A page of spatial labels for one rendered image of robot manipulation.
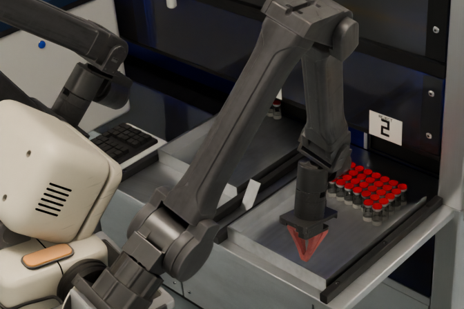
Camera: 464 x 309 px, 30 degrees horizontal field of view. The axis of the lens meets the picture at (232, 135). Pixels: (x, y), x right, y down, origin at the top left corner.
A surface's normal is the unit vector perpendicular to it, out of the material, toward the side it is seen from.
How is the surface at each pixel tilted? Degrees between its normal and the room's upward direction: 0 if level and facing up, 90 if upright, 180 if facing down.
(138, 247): 42
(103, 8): 90
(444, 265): 90
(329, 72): 108
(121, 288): 48
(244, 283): 90
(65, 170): 90
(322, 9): 20
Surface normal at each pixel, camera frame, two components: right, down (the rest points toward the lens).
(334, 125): 0.70, 0.52
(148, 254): -0.28, -0.29
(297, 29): -0.45, -0.03
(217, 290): -0.69, 0.42
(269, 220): -0.07, -0.85
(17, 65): 0.72, 0.32
